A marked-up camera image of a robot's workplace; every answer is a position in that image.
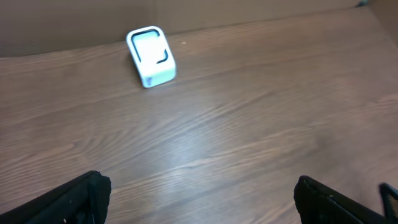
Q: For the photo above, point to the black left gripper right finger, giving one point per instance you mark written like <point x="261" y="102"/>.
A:
<point x="316" y="203"/>

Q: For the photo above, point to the white barcode scanner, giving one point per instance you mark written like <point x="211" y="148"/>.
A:
<point x="152" y="56"/>

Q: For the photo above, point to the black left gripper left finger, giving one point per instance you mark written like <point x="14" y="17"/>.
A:
<point x="85" y="199"/>

